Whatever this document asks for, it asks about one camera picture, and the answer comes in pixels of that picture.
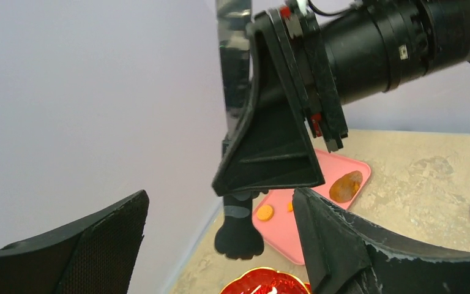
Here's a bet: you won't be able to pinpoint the pink serving tray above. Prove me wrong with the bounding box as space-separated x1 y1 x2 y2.
252 149 371 265

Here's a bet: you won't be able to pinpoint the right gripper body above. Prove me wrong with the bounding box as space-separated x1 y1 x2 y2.
268 4 348 152

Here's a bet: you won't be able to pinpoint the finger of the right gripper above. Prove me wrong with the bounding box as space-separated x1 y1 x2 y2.
212 12 325 196

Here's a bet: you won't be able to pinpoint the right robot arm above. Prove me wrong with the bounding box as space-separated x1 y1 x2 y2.
212 1 470 196

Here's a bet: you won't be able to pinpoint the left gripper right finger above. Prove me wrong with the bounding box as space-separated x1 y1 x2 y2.
293 188 470 293

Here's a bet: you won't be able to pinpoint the red three-tier cake stand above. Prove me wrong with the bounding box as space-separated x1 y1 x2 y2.
220 267 312 294

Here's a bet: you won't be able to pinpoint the black serving tongs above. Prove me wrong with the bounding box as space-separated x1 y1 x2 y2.
214 1 264 260

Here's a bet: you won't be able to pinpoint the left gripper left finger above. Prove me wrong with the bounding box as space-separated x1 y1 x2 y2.
0 190 149 293

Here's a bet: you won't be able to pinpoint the round orange cookie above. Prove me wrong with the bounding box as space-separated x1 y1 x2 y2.
256 205 275 222

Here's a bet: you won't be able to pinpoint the brown bread roll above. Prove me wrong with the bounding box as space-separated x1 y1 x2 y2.
329 170 364 203

